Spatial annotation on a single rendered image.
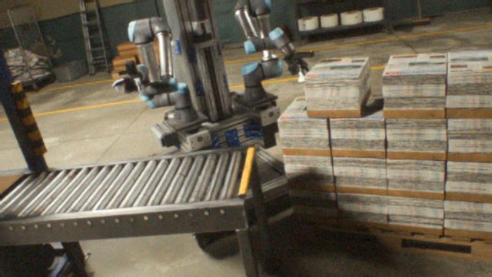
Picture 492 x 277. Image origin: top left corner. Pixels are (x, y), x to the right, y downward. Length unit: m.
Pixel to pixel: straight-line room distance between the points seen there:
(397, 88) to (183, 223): 1.18
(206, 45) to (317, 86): 0.81
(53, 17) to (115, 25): 1.44
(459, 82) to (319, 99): 0.67
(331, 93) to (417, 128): 0.45
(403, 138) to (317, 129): 0.44
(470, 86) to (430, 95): 0.18
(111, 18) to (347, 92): 7.87
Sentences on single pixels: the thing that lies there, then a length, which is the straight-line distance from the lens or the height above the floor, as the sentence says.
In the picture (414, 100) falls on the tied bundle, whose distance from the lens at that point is 2.11.
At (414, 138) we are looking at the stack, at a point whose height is 0.72.
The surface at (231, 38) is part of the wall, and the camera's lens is 8.93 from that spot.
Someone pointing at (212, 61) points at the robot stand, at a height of 1.12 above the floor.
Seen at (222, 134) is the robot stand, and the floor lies 0.67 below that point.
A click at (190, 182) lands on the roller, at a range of 1.88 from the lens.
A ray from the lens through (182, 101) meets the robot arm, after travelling 2.52.
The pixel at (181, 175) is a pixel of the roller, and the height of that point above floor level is 0.80.
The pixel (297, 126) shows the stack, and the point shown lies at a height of 0.78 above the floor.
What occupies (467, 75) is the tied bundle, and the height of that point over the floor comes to 1.04.
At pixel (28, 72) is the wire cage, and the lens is 9.49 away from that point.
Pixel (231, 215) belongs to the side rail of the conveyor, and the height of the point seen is 0.75.
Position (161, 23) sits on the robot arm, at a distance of 2.44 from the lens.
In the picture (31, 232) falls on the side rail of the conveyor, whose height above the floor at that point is 0.74.
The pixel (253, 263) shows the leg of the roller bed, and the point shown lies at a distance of 1.80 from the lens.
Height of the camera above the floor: 1.66
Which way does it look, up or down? 23 degrees down
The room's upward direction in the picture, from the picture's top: 11 degrees counter-clockwise
